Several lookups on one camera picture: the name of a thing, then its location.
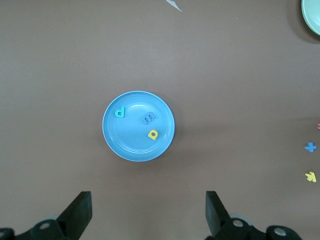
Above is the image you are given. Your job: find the blue plate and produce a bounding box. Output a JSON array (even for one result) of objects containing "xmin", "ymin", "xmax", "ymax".
[{"xmin": 101, "ymin": 90, "xmax": 176, "ymax": 162}]

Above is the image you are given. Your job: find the blue foam letter m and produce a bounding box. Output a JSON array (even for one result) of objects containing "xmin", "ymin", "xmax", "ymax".
[{"xmin": 140, "ymin": 111, "xmax": 157, "ymax": 126}]

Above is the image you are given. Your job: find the pale green plate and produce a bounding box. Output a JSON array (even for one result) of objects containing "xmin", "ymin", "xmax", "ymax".
[{"xmin": 301, "ymin": 0, "xmax": 320, "ymax": 36}]

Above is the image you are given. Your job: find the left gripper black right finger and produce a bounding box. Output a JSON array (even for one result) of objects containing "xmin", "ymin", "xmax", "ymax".
[{"xmin": 205, "ymin": 191, "xmax": 302, "ymax": 240}]

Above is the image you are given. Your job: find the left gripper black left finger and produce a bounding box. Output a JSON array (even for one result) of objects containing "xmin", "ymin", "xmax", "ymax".
[{"xmin": 0, "ymin": 191, "xmax": 93, "ymax": 240}]

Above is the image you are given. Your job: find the brown table cover sheet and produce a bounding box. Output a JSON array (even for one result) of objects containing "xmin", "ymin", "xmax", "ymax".
[{"xmin": 0, "ymin": 0, "xmax": 320, "ymax": 240}]

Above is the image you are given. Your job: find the white paper scrap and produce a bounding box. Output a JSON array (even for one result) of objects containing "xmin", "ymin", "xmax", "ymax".
[{"xmin": 164, "ymin": 0, "xmax": 183, "ymax": 12}]

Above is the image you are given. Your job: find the blue foam plus sign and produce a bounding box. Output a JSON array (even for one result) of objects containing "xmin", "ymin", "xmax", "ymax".
[{"xmin": 304, "ymin": 142, "xmax": 318, "ymax": 153}]

